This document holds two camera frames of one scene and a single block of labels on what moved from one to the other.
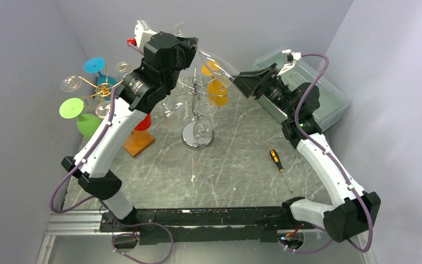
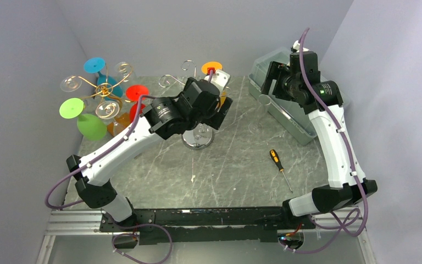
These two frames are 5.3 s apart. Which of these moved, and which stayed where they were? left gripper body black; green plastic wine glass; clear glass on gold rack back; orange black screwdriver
Moved: left gripper body black
Stayed: green plastic wine glass; orange black screwdriver; clear glass on gold rack back
